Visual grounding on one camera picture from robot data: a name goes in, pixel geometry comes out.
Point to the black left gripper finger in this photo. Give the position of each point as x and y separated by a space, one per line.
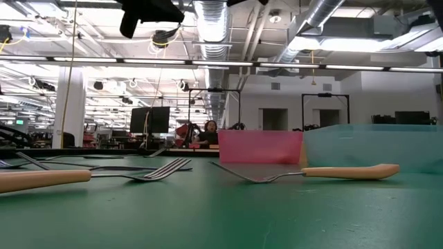
128 26

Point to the iridescent rainbow fork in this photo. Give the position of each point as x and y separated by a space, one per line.
138 168
33 160

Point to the black ceiling device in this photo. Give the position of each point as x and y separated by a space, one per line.
5 34
160 38

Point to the round ceiling sensor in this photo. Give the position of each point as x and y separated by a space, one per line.
275 17

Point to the long ceiling light strip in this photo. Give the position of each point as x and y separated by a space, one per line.
155 61

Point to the black monitor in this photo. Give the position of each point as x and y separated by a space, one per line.
157 119
412 117

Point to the white column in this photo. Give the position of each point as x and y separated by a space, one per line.
74 110

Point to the person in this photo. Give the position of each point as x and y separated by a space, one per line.
209 136

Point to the pink plastic bin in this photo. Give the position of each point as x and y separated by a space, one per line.
259 147

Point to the teal plastic bin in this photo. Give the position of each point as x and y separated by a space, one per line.
380 145

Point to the green table mat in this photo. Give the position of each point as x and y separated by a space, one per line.
242 214

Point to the ribbed silver ventilation duct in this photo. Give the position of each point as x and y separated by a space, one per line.
211 20

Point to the smooth silver ventilation duct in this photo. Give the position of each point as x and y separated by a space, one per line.
322 14

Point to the black frame stand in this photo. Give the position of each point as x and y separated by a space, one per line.
214 90
325 94

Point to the black table frame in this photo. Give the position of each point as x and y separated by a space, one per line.
86 151

